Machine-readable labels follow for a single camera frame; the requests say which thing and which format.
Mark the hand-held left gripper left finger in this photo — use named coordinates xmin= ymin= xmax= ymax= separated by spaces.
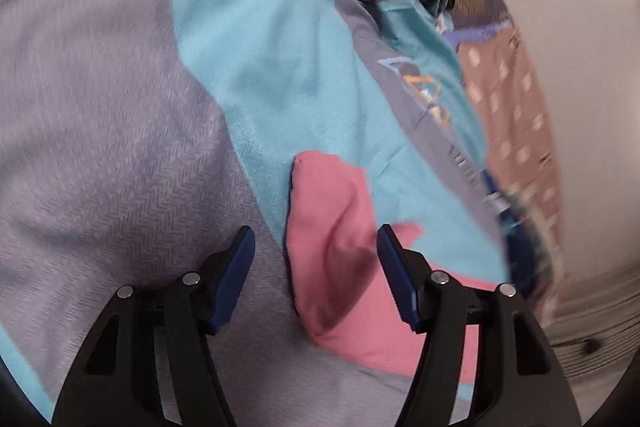
xmin=51 ymin=226 xmax=257 ymax=427

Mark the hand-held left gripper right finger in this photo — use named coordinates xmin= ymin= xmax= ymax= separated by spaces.
xmin=376 ymin=224 xmax=583 ymax=427

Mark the pink small garment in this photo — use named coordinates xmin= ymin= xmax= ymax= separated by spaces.
xmin=282 ymin=150 xmax=508 ymax=383

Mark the brown polka dot cloth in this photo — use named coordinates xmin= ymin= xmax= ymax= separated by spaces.
xmin=452 ymin=0 xmax=571 ymax=328

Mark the blue and grey patchwork bedsheet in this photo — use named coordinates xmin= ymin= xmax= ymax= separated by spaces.
xmin=0 ymin=0 xmax=516 ymax=427

